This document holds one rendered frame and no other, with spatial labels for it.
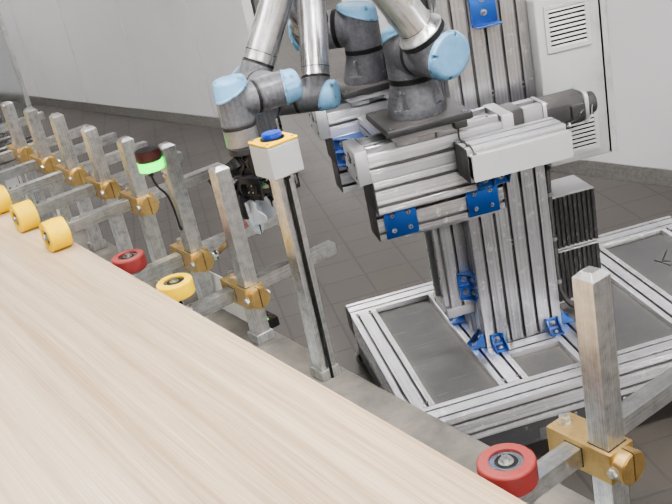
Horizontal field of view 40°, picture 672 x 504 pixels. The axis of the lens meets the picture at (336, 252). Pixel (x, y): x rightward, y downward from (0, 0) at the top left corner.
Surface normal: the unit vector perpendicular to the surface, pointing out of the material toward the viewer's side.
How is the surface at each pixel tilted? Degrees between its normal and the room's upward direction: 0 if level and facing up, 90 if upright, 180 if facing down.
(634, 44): 90
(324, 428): 0
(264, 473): 0
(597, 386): 90
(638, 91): 90
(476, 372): 0
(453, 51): 97
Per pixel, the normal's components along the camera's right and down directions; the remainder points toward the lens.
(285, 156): 0.58, 0.22
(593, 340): -0.79, 0.37
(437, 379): -0.19, -0.90
